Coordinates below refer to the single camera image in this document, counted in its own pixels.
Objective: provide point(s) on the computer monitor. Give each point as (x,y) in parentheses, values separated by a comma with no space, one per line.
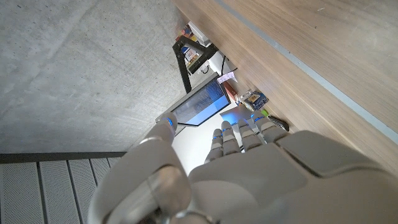
(202,102)

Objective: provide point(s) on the small silver figure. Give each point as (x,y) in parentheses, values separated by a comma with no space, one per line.
(242,99)

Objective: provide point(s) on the small green item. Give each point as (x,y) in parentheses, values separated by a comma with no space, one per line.
(265,113)

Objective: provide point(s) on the flat white box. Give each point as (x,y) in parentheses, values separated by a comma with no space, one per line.
(199,32)

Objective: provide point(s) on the red book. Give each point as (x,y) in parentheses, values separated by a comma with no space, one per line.
(230,90)

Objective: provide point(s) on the black remote control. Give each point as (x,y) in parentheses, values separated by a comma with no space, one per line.
(280,123)

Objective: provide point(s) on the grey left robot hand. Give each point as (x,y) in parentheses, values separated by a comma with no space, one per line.
(264,186)

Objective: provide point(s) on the small white paper slip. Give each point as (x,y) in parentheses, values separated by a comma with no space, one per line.
(227,77)

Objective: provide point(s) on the white paper sheet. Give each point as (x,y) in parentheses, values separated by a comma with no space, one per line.
(217,63)

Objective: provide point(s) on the small printed tin box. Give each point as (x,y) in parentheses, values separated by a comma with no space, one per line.
(256,99)

